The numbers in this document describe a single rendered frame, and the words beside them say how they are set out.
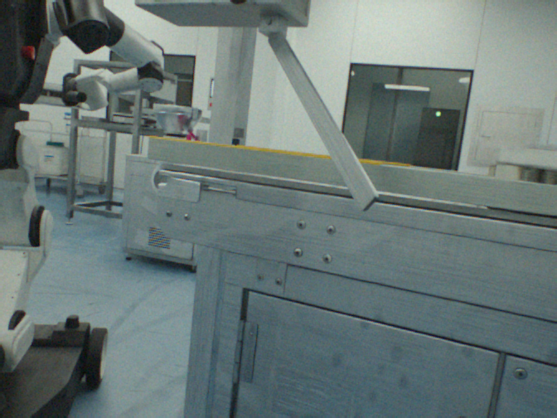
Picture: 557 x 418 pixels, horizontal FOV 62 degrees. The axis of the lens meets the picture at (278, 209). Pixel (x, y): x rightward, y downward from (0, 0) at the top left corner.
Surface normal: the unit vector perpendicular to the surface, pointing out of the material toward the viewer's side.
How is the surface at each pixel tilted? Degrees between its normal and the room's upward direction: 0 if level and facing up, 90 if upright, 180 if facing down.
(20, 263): 49
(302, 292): 90
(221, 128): 90
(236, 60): 90
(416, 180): 90
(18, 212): 122
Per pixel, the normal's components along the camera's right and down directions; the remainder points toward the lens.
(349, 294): -0.39, 0.08
